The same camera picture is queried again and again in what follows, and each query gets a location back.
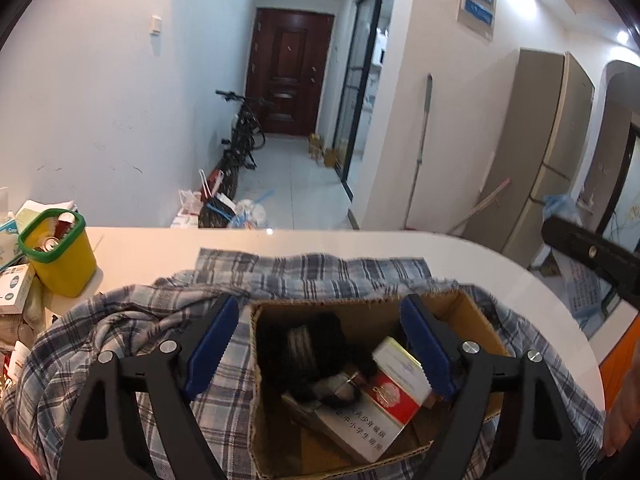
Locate mop with metal handle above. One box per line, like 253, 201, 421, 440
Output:
404, 73, 434, 229

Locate white and blue box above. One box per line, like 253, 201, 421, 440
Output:
0, 262, 37, 316

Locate person's right hand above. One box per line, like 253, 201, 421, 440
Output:
602, 370, 640, 458

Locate tissue box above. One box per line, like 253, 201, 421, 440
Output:
0, 212, 26, 267

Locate dark red entrance door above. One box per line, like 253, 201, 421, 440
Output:
245, 7, 335, 137

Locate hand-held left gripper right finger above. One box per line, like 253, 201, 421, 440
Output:
400, 294, 583, 480

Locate grey electrical panel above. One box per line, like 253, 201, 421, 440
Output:
457, 0, 499, 41

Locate red white cigarette box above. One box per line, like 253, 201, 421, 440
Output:
312, 336, 435, 465

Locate beige refrigerator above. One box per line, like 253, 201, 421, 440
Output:
479, 47, 596, 268

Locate blue plastic bag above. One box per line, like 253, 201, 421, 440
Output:
542, 192, 584, 222

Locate black mesh bag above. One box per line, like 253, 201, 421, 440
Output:
198, 197, 236, 229

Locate white plastic bag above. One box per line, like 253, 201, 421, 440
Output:
232, 199, 271, 229

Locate black framed glass door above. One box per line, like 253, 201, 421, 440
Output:
333, 0, 399, 182

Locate black fuzzy knit bundle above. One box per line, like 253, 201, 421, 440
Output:
257, 311, 378, 406

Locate cardboard box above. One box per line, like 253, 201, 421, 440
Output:
248, 288, 511, 480

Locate blue plaid cloth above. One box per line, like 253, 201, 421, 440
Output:
0, 247, 606, 480

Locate red drink can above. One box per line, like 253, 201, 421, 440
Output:
54, 211, 77, 238

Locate bags on hallway floor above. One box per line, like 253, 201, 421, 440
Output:
172, 168, 224, 229

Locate white papers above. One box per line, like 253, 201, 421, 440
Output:
15, 199, 79, 226

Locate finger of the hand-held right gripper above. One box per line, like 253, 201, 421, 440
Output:
542, 217, 640, 311

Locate black bicycle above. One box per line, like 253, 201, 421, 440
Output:
215, 89, 275, 202

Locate yellow bin green rim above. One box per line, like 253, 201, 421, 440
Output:
17, 208, 97, 297

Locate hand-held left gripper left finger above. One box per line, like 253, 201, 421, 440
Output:
57, 294, 240, 480

